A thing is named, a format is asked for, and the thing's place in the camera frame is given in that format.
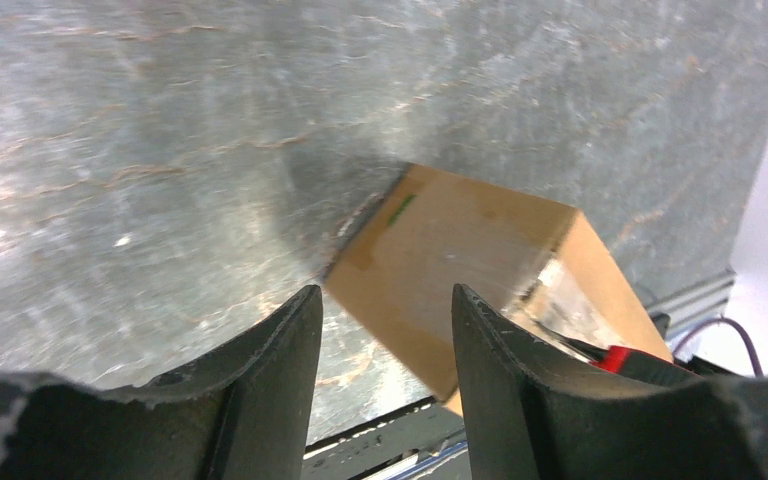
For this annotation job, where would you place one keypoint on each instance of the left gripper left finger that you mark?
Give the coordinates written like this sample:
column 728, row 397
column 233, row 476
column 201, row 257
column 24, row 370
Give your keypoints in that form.
column 240, row 411

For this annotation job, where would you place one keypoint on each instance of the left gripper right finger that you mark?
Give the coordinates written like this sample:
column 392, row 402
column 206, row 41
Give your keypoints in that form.
column 533, row 412

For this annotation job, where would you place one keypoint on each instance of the red black utility knife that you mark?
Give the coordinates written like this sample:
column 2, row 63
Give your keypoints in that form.
column 627, row 362

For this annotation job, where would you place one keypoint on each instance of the brown cardboard express box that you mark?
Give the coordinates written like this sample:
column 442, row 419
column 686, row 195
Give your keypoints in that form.
column 538, row 262

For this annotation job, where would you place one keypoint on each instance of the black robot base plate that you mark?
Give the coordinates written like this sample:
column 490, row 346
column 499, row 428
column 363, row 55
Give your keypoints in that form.
column 422, row 440

